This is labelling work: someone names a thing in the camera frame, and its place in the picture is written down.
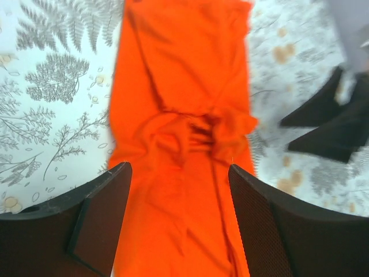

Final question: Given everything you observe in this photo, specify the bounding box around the orange t shirt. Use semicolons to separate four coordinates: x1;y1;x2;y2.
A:
109;1;257;276

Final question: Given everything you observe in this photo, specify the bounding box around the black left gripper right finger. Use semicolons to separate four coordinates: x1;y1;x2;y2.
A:
228;164;368;277

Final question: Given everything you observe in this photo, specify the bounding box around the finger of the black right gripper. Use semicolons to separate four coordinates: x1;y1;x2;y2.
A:
288;73;368;162
280;66;344;127

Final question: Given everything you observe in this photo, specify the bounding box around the floral patterned table mat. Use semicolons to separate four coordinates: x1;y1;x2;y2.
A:
1;1;368;216

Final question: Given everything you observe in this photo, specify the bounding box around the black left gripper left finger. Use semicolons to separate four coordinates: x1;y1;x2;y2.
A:
1;162;132;277

